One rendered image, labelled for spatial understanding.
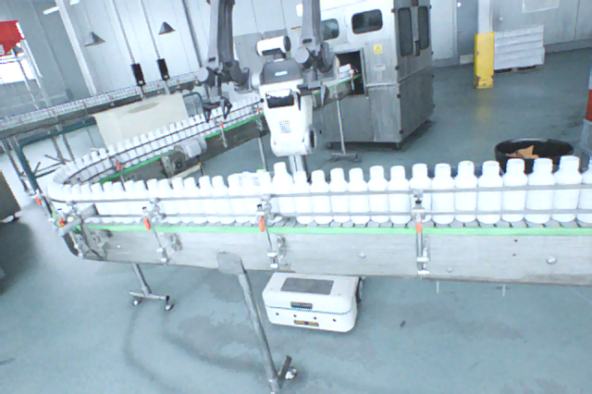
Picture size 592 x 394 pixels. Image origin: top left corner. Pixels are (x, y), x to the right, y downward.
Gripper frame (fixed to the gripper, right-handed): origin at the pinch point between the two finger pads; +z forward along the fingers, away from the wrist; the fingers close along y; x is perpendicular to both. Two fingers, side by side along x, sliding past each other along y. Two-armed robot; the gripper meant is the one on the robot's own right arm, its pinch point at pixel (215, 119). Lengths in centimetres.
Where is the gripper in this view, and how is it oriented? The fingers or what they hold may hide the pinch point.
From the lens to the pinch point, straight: 161.9
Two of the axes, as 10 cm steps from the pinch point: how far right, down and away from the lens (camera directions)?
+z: 0.4, 10.0, -0.8
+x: 4.4, 0.5, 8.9
